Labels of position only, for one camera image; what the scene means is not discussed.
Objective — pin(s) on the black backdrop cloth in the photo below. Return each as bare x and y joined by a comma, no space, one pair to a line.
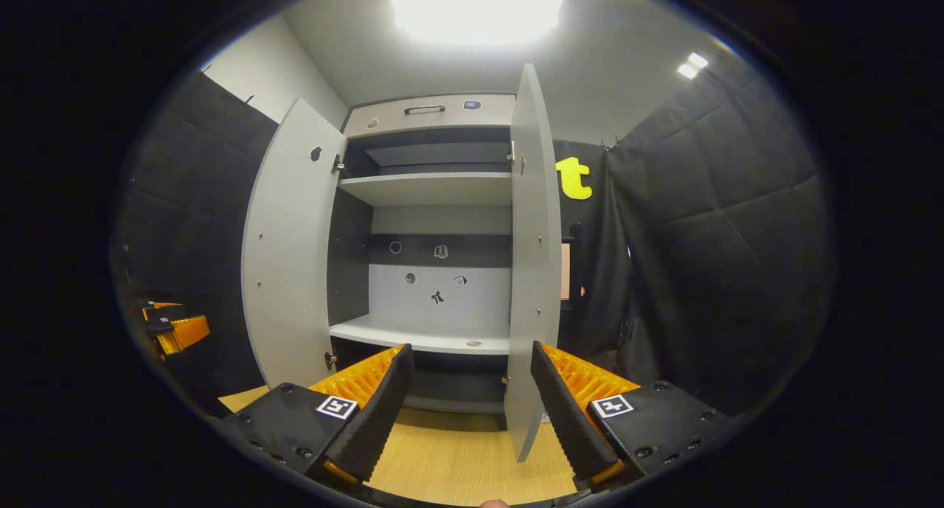
723,272

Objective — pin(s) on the large ceiling light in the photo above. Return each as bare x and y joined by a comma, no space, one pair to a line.
476,10

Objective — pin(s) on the grey door with checkered sticker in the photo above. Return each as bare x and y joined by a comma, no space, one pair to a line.
287,257

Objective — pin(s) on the small ceiling spotlight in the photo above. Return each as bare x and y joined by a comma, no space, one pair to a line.
686,71
698,60

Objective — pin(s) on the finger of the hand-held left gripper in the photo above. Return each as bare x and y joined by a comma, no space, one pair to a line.
184,331
156,310

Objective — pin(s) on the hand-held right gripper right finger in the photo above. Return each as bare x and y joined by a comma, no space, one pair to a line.
566,419

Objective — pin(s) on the grey double-door shoe cabinet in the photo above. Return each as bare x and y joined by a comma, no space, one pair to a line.
428,187

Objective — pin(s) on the grey door with box sticker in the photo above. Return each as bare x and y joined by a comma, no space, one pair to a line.
532,272

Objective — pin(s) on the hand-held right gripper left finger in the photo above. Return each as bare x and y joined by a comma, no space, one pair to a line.
376,419

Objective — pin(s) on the grey cabinet drawer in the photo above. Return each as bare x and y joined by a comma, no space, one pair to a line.
391,123

